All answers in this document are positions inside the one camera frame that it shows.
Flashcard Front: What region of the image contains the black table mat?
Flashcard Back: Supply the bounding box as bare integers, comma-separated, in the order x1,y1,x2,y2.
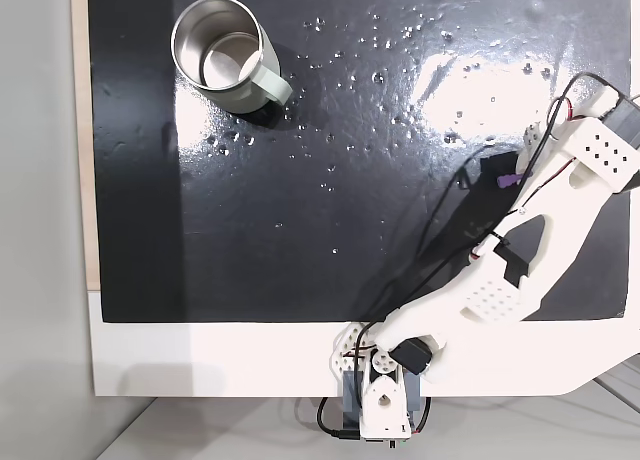
87,0,632,325

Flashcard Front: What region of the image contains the grey table clamp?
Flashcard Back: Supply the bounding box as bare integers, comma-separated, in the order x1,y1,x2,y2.
341,369,424,429

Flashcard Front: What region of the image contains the light wooden board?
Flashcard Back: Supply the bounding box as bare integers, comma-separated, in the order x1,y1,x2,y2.
69,0,104,294

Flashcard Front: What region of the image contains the black usb power cable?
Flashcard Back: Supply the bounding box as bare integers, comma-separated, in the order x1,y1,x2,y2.
316,396,432,441

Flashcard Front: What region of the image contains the steel mug with green handle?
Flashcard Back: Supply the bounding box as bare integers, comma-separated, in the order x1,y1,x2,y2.
170,0,295,115

